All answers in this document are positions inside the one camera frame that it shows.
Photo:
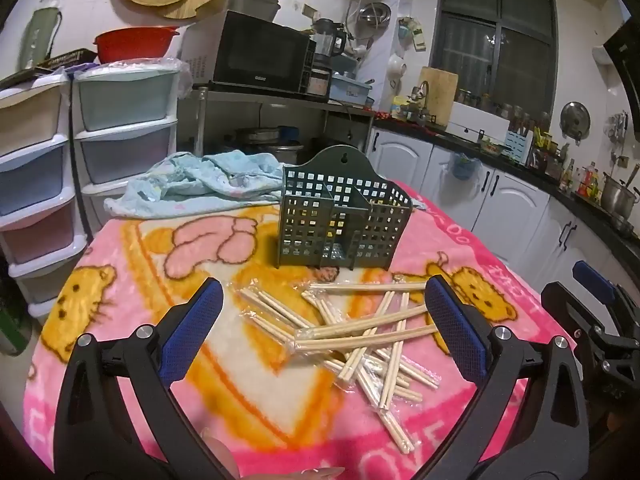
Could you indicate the metal faucet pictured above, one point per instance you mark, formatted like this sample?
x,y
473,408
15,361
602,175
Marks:
x,y
422,92

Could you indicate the green perforated utensil holder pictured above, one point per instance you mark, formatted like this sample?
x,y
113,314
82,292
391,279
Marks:
x,y
310,220

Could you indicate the row of condiment bottles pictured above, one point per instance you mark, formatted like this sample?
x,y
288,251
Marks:
x,y
582,180

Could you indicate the black range hood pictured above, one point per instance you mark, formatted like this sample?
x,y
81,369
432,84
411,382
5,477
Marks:
x,y
625,70

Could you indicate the pink cartoon printed blanket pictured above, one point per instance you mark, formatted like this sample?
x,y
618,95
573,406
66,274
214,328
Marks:
x,y
150,260

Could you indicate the pile of chopsticks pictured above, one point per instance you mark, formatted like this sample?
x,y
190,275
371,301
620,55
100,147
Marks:
x,y
350,330

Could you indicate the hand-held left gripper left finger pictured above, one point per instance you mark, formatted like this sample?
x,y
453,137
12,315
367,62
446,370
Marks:
x,y
192,330

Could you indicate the drawer tower with cream drawer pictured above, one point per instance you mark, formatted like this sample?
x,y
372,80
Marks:
x,y
30,170

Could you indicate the light blue towel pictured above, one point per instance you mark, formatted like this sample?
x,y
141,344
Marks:
x,y
200,180

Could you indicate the person's left hand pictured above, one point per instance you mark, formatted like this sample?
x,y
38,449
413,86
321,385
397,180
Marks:
x,y
220,455

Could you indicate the metal pots under shelf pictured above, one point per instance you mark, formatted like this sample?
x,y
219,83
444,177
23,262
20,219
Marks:
x,y
270,142

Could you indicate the metal tray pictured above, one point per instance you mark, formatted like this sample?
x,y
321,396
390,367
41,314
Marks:
x,y
240,5

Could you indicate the flat black box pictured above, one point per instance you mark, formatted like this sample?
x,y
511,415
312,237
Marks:
x,y
65,59

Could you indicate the black microwave oven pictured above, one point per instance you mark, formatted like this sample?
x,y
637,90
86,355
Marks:
x,y
250,52

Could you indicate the hanging kitchen utensils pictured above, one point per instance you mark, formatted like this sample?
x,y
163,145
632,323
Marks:
x,y
619,125

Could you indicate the blue hanging bag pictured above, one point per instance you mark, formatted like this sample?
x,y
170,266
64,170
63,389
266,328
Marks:
x,y
465,167

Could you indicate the black countertop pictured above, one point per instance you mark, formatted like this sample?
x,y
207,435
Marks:
x,y
565,195

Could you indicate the light blue plastic container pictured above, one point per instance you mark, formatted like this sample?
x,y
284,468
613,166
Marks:
x,y
350,90

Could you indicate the red plastic basin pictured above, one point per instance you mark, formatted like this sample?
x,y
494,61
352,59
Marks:
x,y
132,45

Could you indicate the white kettle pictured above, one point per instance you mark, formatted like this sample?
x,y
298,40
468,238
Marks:
x,y
397,66

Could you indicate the dark framed window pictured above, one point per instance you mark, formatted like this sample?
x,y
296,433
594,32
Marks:
x,y
495,35

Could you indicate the white kitchen cabinets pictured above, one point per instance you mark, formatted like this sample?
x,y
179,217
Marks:
x,y
510,205

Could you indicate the hanging metal pot lid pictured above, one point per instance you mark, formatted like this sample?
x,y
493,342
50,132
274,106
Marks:
x,y
575,120

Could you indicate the row of spice jars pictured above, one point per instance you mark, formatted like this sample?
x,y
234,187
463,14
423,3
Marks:
x,y
505,110

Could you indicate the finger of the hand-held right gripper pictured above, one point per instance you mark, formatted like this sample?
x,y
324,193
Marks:
x,y
592,276
562,305

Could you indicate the stainless steel shelf table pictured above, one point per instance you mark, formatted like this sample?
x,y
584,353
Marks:
x,y
280,102

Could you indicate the dark blender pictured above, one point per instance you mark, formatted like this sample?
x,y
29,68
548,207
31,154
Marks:
x,y
327,37

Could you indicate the white box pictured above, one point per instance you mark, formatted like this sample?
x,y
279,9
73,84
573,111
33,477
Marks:
x,y
475,120

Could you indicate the drawer tower with green drawer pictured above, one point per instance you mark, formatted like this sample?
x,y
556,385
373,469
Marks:
x,y
125,100

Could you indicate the stainless steel stock pot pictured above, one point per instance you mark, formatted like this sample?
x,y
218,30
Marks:
x,y
617,197

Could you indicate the wooden cutting board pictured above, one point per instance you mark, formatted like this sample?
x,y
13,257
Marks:
x,y
440,95

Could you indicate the blue and white knife block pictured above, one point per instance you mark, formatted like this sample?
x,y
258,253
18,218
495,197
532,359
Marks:
x,y
519,145

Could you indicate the hanging stainless steel bowl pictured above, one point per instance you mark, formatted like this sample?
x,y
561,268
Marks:
x,y
375,15

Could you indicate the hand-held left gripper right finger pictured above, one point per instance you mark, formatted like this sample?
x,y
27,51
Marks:
x,y
455,330

